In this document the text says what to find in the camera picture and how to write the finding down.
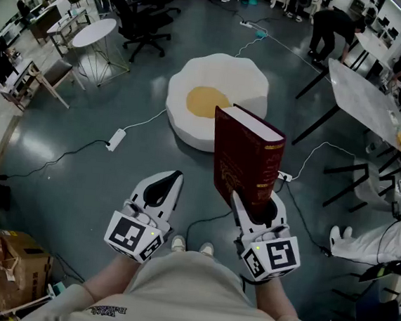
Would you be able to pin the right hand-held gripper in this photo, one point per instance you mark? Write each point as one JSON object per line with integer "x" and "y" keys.
{"x": 276, "y": 255}

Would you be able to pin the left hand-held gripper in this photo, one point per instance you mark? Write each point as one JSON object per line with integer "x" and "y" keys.
{"x": 123, "y": 233}

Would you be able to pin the dark red hardcover book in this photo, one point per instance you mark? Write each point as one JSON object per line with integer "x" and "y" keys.
{"x": 236, "y": 152}

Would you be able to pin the fried egg shaped cushion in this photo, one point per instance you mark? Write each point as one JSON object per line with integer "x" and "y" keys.
{"x": 222, "y": 77}

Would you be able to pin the person's left forearm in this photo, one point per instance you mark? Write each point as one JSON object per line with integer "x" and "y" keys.
{"x": 112, "y": 274}

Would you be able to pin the person's right forearm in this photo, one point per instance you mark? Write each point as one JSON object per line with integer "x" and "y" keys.
{"x": 271, "y": 300}

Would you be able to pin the white power strip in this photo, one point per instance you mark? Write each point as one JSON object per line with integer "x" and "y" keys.
{"x": 286, "y": 177}
{"x": 116, "y": 139}
{"x": 246, "y": 24}

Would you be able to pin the person's left white shoe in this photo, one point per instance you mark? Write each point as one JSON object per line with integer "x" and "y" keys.
{"x": 178, "y": 242}

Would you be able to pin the person's white shoe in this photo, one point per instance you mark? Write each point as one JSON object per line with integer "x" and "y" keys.
{"x": 207, "y": 248}
{"x": 178, "y": 242}

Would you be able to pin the person's right white shoe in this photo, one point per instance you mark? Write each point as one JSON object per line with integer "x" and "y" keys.
{"x": 207, "y": 248}

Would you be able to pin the person's beige shirt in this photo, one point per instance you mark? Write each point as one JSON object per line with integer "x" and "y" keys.
{"x": 180, "y": 295}

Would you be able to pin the brown cardboard box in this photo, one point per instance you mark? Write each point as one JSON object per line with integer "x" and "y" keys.
{"x": 17, "y": 265}

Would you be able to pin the grey table with black legs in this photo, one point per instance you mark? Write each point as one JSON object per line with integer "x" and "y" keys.
{"x": 361, "y": 97}

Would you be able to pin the wooden chair with brown seat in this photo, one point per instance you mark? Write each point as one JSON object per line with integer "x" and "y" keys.
{"x": 57, "y": 70}

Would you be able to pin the white round table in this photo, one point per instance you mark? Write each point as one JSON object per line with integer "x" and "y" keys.
{"x": 93, "y": 33}

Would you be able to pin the black office chair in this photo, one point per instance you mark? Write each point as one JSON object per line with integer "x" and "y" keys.
{"x": 140, "y": 20}

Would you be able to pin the teal floor object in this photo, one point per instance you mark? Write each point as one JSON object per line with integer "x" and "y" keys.
{"x": 261, "y": 34}

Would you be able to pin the black frame chair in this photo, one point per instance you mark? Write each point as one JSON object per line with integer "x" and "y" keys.
{"x": 367, "y": 183}

